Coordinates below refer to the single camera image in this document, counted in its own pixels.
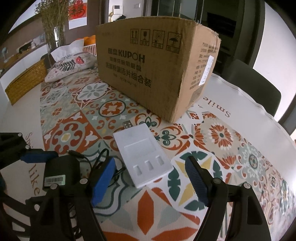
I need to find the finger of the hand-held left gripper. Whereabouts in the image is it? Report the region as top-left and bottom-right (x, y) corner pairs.
(0, 132), (58, 171)
(0, 192), (48, 216)

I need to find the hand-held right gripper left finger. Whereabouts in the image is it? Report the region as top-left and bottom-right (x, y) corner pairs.
(30, 156), (116, 241)

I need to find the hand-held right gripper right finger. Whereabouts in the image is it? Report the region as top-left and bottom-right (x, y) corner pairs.
(184, 155), (272, 241)

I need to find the black power adapter with cable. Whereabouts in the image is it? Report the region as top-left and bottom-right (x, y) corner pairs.
(43, 148), (126, 193)

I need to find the white battery charger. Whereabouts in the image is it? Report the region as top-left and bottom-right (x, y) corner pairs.
(113, 119), (173, 189)

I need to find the brown cardboard box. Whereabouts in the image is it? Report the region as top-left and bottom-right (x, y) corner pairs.
(95, 16), (221, 123)

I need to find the colourful patterned table mat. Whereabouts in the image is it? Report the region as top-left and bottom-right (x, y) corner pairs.
(39, 67), (296, 241)

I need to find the yellow wicker basket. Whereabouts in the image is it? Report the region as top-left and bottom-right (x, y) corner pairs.
(5, 59), (48, 106)

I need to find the white table cloth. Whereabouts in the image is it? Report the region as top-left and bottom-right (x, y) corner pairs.
(0, 72), (296, 241)

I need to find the floral cloth tissue pouch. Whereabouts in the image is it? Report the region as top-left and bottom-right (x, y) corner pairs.
(44, 39), (97, 82)

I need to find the dark leather chair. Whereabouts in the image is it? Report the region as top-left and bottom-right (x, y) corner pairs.
(222, 59), (281, 116)

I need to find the white slatted fruit basket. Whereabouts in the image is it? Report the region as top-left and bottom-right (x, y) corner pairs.
(82, 44), (97, 56)

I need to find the glass vase with dried flowers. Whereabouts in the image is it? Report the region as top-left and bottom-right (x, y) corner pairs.
(38, 0), (73, 63)

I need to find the pile of oranges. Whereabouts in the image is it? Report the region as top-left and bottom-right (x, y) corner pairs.
(83, 35), (96, 46)

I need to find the dark glass door cabinet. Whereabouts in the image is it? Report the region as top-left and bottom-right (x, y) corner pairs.
(150, 0), (266, 77)

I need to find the red wall poster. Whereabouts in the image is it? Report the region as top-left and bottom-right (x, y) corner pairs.
(68, 0), (88, 21)

